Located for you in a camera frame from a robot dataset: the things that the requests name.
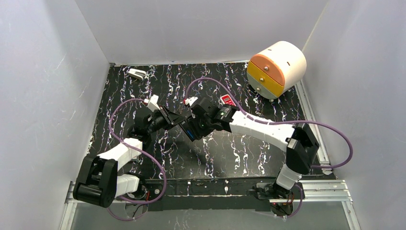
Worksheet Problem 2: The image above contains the blue battery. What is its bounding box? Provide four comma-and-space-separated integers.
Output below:
186, 129, 195, 140

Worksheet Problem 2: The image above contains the white remote control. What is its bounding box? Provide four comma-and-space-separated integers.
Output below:
220, 94, 236, 107

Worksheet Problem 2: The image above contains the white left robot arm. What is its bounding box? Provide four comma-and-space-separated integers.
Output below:
73, 107, 185, 207

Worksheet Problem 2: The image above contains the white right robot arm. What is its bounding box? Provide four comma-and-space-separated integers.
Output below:
184, 97, 320, 192

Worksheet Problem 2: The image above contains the round orange drawer cabinet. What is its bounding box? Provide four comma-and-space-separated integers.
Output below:
247, 41, 307, 100

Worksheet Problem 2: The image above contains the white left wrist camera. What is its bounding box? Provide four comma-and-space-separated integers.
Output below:
144, 94, 160, 112

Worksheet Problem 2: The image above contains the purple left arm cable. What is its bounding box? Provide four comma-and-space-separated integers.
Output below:
106, 98, 168, 222

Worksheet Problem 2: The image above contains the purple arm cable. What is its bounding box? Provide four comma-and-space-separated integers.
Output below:
185, 77, 354, 219
106, 98, 168, 222

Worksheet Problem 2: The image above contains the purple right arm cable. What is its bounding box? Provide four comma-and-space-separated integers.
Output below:
185, 77, 354, 219

